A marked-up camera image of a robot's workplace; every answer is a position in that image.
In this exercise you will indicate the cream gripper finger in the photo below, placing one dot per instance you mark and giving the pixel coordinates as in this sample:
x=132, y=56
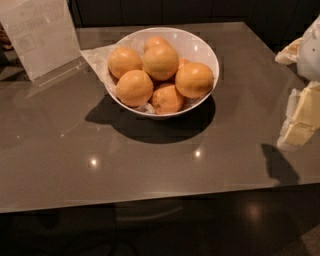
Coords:
x=302, y=117
x=288, y=55

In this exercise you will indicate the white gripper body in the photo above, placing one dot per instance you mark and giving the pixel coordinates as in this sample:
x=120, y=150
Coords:
x=310, y=55

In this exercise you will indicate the white ceramic bowl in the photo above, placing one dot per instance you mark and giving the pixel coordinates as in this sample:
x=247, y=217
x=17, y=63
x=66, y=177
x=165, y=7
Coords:
x=188, y=46

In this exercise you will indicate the small hidden orange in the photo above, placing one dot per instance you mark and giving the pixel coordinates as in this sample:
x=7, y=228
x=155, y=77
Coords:
x=182, y=62

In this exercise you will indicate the white paper liner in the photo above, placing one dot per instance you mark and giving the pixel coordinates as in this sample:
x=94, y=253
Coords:
x=97, y=60

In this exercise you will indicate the clear acrylic sign holder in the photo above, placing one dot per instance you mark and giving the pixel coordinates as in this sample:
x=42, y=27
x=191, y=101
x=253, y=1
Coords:
x=43, y=36

